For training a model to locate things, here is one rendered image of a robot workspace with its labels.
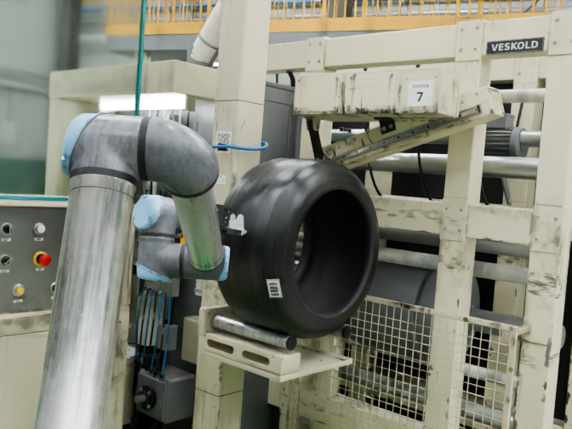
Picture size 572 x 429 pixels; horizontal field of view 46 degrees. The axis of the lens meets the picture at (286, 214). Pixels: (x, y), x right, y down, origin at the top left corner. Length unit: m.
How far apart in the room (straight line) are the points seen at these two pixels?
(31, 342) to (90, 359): 1.23
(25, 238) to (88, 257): 1.19
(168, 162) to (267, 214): 0.81
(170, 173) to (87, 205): 0.15
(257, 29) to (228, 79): 0.20
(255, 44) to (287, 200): 0.67
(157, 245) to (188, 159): 0.56
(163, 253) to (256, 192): 0.43
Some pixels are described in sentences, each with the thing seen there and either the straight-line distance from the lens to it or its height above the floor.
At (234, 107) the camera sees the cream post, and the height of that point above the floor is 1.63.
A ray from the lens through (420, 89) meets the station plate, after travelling 2.20.
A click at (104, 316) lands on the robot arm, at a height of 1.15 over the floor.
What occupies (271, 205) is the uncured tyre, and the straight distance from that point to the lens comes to 1.97.
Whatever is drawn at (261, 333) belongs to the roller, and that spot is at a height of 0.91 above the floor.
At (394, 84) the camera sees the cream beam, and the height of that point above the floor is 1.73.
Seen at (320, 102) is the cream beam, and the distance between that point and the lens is 2.43.
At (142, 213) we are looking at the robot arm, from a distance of 1.74.
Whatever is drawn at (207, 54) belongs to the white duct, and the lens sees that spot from 2.98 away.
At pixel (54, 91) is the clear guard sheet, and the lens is 2.34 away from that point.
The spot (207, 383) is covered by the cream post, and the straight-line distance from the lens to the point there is 2.49.
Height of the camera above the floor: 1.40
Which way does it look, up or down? 3 degrees down
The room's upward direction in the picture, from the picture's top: 4 degrees clockwise
